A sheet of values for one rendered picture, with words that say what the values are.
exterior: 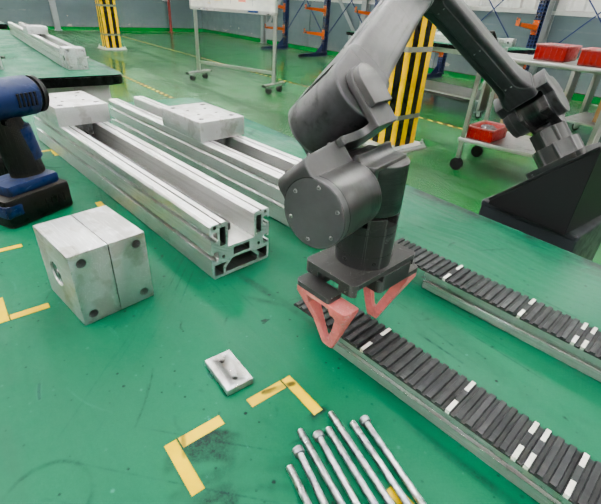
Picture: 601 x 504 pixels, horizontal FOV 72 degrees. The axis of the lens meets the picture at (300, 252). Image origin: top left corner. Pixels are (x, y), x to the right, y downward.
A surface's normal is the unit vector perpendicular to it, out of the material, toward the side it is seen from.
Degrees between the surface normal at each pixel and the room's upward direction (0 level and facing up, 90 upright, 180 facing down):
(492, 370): 0
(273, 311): 0
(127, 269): 90
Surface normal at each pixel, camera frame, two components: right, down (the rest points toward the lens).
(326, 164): 0.62, -0.33
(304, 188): -0.60, 0.38
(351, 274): 0.06, -0.86
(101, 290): 0.73, 0.39
